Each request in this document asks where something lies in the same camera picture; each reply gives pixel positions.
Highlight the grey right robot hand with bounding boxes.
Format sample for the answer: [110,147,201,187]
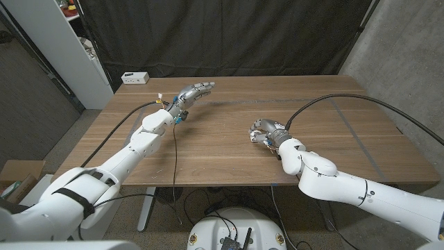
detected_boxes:
[248,118,294,152]

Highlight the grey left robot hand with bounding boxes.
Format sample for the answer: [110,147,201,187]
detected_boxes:
[169,81,216,125]

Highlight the white power strip box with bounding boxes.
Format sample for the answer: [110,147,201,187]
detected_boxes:
[121,72,151,85]

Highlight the black curtain backdrop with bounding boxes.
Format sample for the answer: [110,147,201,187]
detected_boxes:
[74,0,381,93]

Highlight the round black floor fan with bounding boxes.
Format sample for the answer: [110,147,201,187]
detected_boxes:
[155,187,184,205]

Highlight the white robot torso base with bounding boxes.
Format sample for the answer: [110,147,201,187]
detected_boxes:
[186,207,288,250]

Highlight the grey table leg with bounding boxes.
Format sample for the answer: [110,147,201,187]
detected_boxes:
[315,199,336,232]
[137,187,157,233]

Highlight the black antenna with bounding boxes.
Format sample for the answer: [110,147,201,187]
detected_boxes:
[242,227,253,250]

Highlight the white shelf cabinet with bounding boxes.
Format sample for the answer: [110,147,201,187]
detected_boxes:
[0,0,115,110]

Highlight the white flat floor board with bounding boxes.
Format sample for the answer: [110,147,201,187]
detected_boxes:
[20,173,55,206]

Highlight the brown cardboard box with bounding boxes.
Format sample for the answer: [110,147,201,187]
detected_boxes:
[0,159,46,204]

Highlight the white robot head cover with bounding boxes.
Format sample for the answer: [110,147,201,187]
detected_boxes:
[0,239,142,250]

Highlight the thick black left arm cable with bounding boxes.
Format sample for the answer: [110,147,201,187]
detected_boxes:
[79,99,170,169]

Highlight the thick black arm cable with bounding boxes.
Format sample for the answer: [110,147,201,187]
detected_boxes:
[79,99,170,169]
[284,92,444,147]

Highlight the thin black left wrist cable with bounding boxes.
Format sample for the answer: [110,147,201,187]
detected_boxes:
[171,123,183,226]

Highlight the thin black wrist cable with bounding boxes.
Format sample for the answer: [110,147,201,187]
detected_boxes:
[294,173,358,250]
[171,123,183,226]

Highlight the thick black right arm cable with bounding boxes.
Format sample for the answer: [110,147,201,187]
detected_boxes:
[284,92,444,147]

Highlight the black floor cable bundle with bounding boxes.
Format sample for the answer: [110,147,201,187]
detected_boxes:
[182,187,272,226]

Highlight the grey floor cable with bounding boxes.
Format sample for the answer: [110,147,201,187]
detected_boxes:
[270,185,299,250]

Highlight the thin black shoulder cable loop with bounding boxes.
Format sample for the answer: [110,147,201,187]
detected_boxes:
[93,192,166,209]

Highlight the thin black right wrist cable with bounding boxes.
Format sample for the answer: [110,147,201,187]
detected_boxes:
[294,173,358,250]

